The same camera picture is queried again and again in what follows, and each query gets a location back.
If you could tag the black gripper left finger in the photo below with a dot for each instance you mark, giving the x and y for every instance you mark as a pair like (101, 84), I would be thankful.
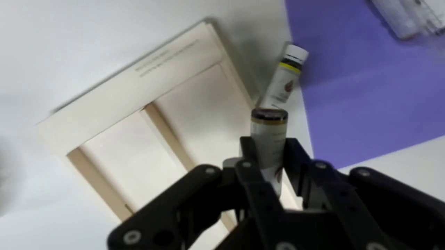
(185, 199)

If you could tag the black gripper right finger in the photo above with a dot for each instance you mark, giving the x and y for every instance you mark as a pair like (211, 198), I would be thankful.
(393, 199)

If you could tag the light wooden tray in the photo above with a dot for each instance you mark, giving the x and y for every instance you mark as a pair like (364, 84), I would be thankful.
(139, 125)

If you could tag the small white bottle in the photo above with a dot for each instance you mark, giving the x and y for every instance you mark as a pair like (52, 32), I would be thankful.
(397, 16)

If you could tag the purple mat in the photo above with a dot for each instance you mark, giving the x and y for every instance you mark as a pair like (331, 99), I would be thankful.
(370, 84)

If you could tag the clear plastic container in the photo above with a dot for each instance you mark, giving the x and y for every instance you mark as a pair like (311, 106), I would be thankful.
(431, 14)

